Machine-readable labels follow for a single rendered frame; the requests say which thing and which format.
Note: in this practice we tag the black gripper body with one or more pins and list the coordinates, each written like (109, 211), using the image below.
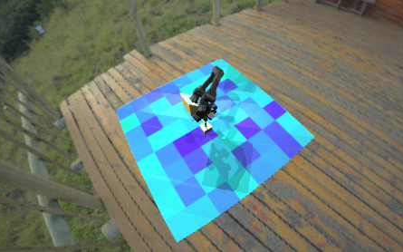
(197, 118)

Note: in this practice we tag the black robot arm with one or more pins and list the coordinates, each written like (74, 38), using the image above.
(207, 96)

